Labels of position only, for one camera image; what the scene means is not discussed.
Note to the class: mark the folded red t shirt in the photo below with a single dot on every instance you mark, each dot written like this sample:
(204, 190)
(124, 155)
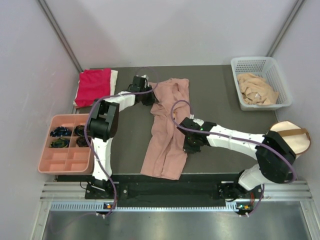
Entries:
(93, 87)

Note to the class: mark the pink printed t shirt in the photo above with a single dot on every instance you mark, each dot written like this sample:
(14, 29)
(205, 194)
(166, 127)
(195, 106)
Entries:
(164, 157)

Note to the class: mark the dark green rolled sock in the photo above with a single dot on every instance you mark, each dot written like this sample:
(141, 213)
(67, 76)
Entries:
(60, 143)

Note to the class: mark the white perforated plastic basket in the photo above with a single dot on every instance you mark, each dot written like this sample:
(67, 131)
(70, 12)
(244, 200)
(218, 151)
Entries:
(267, 68)

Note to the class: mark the pink compartment tray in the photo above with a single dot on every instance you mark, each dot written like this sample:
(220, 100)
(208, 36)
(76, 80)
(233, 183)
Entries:
(72, 160)

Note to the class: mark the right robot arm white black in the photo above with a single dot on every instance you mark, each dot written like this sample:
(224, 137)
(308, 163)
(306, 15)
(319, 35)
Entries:
(274, 156)

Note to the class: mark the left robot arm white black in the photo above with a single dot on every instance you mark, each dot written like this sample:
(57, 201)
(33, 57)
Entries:
(102, 125)

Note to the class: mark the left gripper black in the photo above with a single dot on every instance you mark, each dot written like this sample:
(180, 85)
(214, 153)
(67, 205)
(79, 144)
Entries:
(151, 100)

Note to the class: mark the dark brown rolled sock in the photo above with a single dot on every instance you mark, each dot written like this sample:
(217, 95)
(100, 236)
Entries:
(81, 142)

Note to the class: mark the beige crumpled t shirt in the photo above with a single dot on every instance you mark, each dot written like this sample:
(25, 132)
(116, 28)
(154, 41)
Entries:
(255, 90)

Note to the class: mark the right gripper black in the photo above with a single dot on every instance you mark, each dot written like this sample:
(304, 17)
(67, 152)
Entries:
(189, 149)

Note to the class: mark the aluminium rail frame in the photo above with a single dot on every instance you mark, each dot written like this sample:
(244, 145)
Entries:
(286, 212)

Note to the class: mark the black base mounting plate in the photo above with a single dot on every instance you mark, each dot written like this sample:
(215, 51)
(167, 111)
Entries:
(191, 190)

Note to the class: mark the cream round fabric bag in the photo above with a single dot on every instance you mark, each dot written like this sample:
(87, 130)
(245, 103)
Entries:
(297, 138)

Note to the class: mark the dark blue rolled sock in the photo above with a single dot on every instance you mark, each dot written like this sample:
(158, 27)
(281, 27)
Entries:
(61, 131)

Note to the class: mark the black brown rolled sock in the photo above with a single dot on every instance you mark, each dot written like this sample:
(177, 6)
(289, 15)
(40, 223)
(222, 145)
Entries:
(79, 131)

